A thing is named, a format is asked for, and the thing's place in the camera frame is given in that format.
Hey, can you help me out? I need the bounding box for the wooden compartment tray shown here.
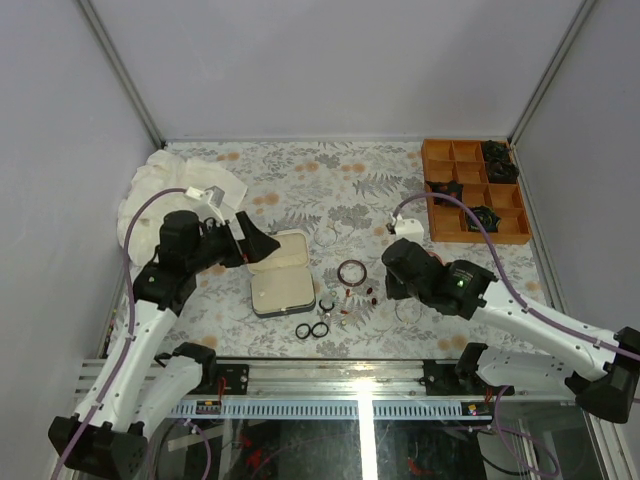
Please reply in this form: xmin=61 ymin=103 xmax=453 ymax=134
xmin=421 ymin=139 xmax=531 ymax=245

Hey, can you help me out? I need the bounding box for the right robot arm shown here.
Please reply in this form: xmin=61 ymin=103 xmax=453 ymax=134
xmin=381 ymin=239 xmax=639 ymax=424

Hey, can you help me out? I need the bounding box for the dark green bangle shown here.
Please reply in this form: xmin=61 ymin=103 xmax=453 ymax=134
xmin=318 ymin=299 xmax=335 ymax=312

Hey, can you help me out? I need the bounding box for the twisted silver bangle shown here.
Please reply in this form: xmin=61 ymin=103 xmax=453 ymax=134
xmin=313 ymin=222 xmax=341 ymax=248

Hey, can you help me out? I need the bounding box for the dark flower with blue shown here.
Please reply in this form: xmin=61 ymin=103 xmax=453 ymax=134
xmin=464 ymin=205 xmax=501 ymax=233

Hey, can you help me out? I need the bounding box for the dark purple bangle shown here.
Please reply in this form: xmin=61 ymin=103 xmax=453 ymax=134
xmin=337 ymin=259 xmax=368 ymax=287

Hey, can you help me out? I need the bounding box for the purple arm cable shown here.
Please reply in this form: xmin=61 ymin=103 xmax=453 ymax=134
xmin=49 ymin=187 xmax=194 ymax=480
xmin=394 ymin=192 xmax=640 ymax=359

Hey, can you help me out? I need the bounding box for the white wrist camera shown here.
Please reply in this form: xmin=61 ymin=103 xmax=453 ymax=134
xmin=184 ymin=186 xmax=225 ymax=222
xmin=387 ymin=214 xmax=425 ymax=244

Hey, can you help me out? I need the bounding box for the cream navy jewelry box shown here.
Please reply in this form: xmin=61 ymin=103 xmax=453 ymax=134
xmin=248 ymin=229 xmax=316 ymax=318

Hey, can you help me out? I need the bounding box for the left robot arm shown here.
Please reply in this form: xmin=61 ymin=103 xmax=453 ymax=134
xmin=48 ymin=210 xmax=280 ymax=479

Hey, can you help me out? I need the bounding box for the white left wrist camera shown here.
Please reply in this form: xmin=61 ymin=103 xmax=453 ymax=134
xmin=184 ymin=186 xmax=225 ymax=222

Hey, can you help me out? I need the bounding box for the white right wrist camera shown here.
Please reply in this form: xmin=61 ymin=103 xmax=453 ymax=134
xmin=387 ymin=214 xmax=425 ymax=244

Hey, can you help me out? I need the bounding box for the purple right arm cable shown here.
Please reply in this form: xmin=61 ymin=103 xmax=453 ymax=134
xmin=394 ymin=192 xmax=640 ymax=359

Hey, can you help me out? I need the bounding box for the dark fabric flower in tray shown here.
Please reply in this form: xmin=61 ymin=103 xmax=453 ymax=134
xmin=481 ymin=140 xmax=519 ymax=184

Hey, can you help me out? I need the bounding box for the aluminium mounting rail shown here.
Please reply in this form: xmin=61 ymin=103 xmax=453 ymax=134
xmin=74 ymin=357 xmax=601 ymax=421

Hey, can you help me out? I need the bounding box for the white crumpled cloth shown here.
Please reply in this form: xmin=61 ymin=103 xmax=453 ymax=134
xmin=117 ymin=150 xmax=248 ymax=266

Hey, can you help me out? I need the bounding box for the silver hoop bangle right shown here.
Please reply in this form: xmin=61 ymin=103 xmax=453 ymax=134
xmin=394 ymin=299 xmax=424 ymax=325

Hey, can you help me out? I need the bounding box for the floral patterned tablecloth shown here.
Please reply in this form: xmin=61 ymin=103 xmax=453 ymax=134
xmin=161 ymin=142 xmax=531 ymax=359

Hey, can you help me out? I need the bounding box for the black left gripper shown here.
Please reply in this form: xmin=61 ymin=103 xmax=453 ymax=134
xmin=189 ymin=212 xmax=282 ymax=275

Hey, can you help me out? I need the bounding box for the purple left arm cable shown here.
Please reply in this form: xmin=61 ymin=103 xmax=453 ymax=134
xmin=49 ymin=187 xmax=194 ymax=480

